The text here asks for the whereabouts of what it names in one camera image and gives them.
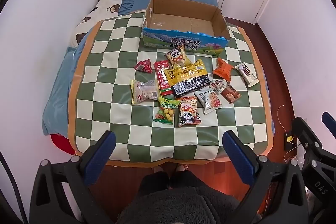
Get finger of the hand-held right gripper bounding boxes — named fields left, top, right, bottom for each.
left=291, top=117, right=323, bottom=154
left=322, top=112, right=336, bottom=138

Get pale yellow bread packet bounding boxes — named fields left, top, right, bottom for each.
left=131, top=79, right=161, bottom=105

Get cardboard box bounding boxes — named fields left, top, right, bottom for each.
left=142, top=0, right=231, bottom=57

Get person's dark pants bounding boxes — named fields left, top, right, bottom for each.
left=138, top=170, right=208, bottom=195

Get long red snack packet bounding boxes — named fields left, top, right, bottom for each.
left=154, top=60, right=175, bottom=97

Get green checkered mat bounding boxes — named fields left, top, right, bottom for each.
left=68, top=10, right=275, bottom=168

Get brown snack packet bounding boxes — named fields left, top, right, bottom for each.
left=220, top=82, right=241, bottom=104

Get white nut bar packet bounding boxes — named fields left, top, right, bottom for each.
left=194, top=89, right=223, bottom=115

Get red triangular snack packet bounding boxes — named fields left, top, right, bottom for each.
left=135, top=58, right=153, bottom=74

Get yellow panda snack packet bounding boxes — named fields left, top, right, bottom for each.
left=165, top=46, right=191, bottom=67

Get large yellow and black packet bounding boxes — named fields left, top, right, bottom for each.
left=164, top=59, right=214, bottom=99

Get red panda snack packet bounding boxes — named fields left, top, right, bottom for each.
left=177, top=97, right=202, bottom=127

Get person's grey fleece jacket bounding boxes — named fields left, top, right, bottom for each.
left=115, top=186, right=240, bottom=224

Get small white cartoon packet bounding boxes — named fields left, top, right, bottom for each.
left=209, top=79, right=228, bottom=96

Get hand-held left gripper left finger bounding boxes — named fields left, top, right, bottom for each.
left=30, top=131, right=117, bottom=224

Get black cable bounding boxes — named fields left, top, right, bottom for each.
left=0, top=152, right=27, bottom=224

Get orange snack packet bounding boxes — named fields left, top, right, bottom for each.
left=213, top=57, right=234, bottom=83

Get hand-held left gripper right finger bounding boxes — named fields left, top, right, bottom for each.
left=222, top=130, right=309, bottom=224

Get green candy ball packet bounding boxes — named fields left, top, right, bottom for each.
left=153, top=97, right=181, bottom=125

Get white bear print pillow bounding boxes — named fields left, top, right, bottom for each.
left=69, top=0, right=123, bottom=49

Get blue bed sheet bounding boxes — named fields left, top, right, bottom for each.
left=42, top=0, right=275, bottom=136

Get red cloth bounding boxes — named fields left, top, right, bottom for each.
left=50, top=133, right=76, bottom=155

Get white packet with dark sticks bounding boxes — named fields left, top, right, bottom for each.
left=234, top=62, right=259, bottom=87

